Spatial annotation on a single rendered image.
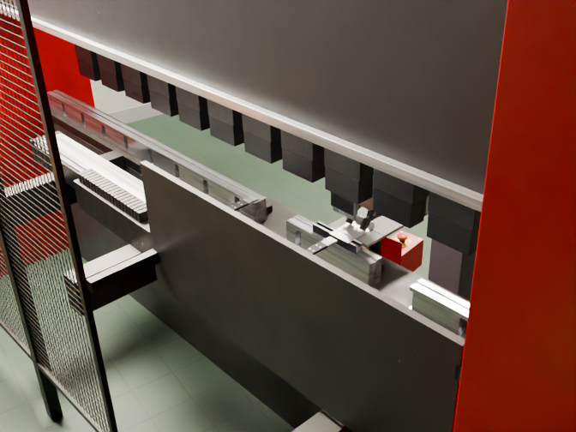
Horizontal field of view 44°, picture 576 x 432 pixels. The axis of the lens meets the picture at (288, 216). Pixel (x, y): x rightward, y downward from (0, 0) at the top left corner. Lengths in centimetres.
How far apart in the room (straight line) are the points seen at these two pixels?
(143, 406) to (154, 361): 29
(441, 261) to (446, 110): 156
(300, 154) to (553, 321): 132
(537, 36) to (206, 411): 246
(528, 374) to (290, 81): 105
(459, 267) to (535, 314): 188
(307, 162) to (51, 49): 203
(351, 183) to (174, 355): 159
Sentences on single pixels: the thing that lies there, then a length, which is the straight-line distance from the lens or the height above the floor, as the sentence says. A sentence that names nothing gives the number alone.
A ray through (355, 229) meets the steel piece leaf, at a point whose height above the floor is 100.
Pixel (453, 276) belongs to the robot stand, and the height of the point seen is 49.
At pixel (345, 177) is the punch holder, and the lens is 216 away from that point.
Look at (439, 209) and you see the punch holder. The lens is 195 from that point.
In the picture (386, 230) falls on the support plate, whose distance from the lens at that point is 237.
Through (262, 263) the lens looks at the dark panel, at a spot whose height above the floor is 125.
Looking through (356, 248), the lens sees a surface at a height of 99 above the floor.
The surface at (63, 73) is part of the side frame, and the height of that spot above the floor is 103.
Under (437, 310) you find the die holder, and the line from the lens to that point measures 214.
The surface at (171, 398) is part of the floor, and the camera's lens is 324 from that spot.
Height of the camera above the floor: 224
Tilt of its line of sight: 30 degrees down
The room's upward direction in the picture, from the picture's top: 2 degrees counter-clockwise
